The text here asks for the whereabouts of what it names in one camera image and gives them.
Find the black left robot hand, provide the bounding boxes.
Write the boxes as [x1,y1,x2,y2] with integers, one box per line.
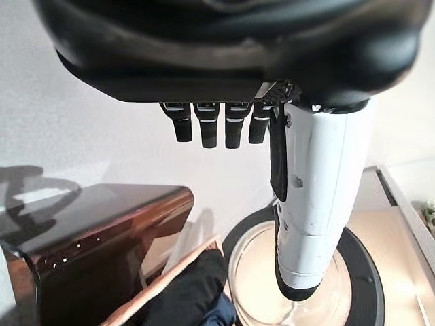
[32,0,431,302]

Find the blue garment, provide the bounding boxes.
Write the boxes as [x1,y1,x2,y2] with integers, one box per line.
[200,291,237,326]

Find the round washing machine door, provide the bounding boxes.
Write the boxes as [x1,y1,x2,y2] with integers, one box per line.
[220,203,387,326]

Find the glossy brown wooden table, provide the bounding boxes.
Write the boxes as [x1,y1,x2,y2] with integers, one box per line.
[0,183,194,326]

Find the large black garment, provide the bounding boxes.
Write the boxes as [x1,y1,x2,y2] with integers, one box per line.
[144,249,228,326]

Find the rectangular wicker laundry basket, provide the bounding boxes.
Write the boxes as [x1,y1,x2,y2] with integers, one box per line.
[98,234,239,326]

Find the potted plant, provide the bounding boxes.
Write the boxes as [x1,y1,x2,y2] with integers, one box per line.
[421,200,435,235]

